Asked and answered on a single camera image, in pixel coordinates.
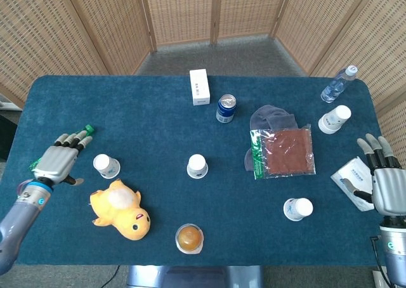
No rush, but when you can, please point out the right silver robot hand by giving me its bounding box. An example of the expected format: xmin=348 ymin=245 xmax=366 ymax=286
xmin=344 ymin=133 xmax=406 ymax=218

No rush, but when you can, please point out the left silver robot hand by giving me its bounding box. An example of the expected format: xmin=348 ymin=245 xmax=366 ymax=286
xmin=31 ymin=129 xmax=93 ymax=187

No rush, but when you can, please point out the white paper cup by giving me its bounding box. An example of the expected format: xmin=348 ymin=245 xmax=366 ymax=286
xmin=283 ymin=197 xmax=314 ymax=222
xmin=93 ymin=154 xmax=121 ymax=179
xmin=318 ymin=105 xmax=352 ymax=134
xmin=186 ymin=154 xmax=209 ymax=180

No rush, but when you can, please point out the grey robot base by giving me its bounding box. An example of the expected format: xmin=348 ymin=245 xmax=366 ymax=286
xmin=126 ymin=265 xmax=264 ymax=288

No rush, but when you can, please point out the white tissue pack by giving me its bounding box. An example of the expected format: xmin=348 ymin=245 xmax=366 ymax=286
xmin=330 ymin=156 xmax=376 ymax=212

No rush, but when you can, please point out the green plastic soda bottle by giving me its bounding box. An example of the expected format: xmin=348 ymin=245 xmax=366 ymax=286
xmin=29 ymin=124 xmax=95 ymax=174

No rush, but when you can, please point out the yellow plush toy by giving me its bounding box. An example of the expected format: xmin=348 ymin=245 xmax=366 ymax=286
xmin=89 ymin=178 xmax=152 ymax=241

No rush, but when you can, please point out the blue felt table cover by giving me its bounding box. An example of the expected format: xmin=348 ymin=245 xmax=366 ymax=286
xmin=0 ymin=75 xmax=397 ymax=266

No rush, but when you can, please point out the clear water bottle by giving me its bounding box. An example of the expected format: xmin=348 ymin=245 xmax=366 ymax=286
xmin=320 ymin=65 xmax=358 ymax=104

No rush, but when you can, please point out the grey cloth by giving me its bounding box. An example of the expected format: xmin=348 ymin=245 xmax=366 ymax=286
xmin=244 ymin=104 xmax=299 ymax=172

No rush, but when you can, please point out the orange fruit jelly cup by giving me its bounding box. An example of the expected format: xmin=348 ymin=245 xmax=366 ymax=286
xmin=174 ymin=223 xmax=204 ymax=254

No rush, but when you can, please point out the white cardboard box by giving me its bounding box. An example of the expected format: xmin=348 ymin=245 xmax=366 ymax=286
xmin=189 ymin=69 xmax=211 ymax=106

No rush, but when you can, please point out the blue drink can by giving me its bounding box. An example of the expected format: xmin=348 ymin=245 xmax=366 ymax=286
xmin=216 ymin=94 xmax=237 ymax=124

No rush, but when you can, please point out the bamboo folding screen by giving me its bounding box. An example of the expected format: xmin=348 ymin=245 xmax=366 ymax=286
xmin=0 ymin=0 xmax=406 ymax=197

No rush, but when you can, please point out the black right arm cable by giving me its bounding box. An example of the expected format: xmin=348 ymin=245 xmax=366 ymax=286
xmin=369 ymin=235 xmax=394 ymax=288

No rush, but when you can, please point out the black floor cable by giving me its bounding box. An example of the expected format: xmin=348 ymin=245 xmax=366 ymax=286
xmin=100 ymin=265 xmax=121 ymax=288

